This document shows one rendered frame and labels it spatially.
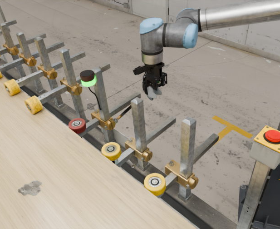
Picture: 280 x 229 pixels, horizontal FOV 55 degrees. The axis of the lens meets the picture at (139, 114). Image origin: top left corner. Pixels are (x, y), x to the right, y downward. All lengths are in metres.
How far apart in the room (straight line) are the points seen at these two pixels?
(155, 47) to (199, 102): 1.85
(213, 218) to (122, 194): 0.40
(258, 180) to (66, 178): 0.68
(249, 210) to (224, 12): 0.72
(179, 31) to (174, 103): 1.85
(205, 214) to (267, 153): 0.52
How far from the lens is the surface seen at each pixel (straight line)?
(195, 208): 1.21
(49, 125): 1.36
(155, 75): 1.16
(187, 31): 1.05
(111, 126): 1.35
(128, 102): 1.47
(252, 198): 0.94
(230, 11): 1.16
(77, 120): 1.33
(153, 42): 1.08
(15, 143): 1.34
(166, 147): 2.38
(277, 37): 3.69
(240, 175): 2.26
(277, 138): 0.76
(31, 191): 1.11
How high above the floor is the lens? 1.73
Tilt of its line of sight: 39 degrees down
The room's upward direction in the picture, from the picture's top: 5 degrees counter-clockwise
